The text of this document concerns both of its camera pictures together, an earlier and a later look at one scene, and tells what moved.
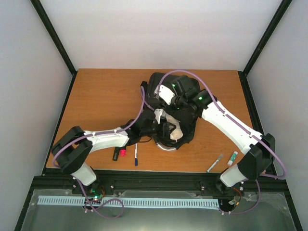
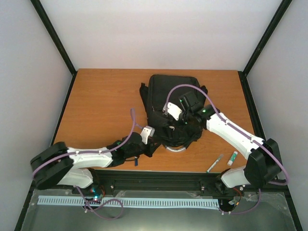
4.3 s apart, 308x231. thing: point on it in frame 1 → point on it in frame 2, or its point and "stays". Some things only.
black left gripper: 163,130 → 151,148
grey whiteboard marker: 215,163 stays
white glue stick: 234,156 stays
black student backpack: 173,103 stays
